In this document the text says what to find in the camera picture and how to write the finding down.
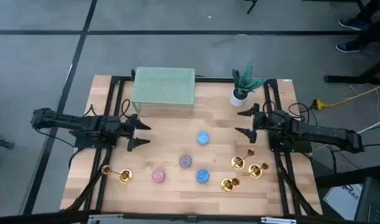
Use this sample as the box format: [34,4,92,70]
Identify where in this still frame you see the short gold candlestick holder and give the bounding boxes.
[220,177,241,194]

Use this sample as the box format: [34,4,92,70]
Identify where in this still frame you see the black cable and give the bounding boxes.
[119,98,132,119]
[287,101,315,125]

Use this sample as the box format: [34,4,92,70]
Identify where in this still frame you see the black aluminium frame rail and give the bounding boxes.
[60,75,126,215]
[0,210,380,224]
[113,75,271,84]
[263,78,323,217]

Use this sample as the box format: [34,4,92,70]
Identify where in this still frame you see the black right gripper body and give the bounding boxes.
[250,103,271,144]

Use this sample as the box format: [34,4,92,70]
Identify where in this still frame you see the yellow extension cable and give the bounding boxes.
[312,81,380,110]

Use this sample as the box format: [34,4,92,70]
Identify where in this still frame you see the purple ball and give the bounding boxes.
[178,154,193,169]

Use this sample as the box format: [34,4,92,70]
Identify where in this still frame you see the white printed box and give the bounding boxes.
[322,183,364,221]

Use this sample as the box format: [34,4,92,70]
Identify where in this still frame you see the pink ball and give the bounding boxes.
[151,168,166,184]

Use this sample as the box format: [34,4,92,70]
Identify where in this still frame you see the black chair base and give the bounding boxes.
[0,130,16,151]

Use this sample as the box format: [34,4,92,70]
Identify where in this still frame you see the snake plant in white pot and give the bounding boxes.
[229,60,267,108]

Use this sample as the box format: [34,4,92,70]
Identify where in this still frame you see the black desk leg frame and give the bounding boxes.
[313,164,380,188]
[323,58,380,85]

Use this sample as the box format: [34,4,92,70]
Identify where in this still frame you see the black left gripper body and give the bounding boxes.
[120,113,138,152]

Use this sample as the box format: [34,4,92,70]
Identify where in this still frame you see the person's leg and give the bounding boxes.
[354,0,380,26]
[357,18,380,47]

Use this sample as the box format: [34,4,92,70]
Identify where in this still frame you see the silver metal bracket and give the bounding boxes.
[259,216,299,224]
[87,213,124,224]

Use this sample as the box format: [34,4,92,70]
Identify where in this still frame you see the white cable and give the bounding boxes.
[356,116,380,135]

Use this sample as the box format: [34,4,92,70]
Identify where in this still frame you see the person's foot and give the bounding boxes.
[335,42,364,54]
[338,17,369,32]

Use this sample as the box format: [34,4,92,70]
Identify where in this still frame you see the mint green mesh shelf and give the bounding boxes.
[130,66,197,115]

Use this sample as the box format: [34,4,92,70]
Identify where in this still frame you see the dark blue ball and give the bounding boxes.
[196,169,211,184]

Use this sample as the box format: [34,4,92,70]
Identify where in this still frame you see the black laptop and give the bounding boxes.
[353,176,380,224]

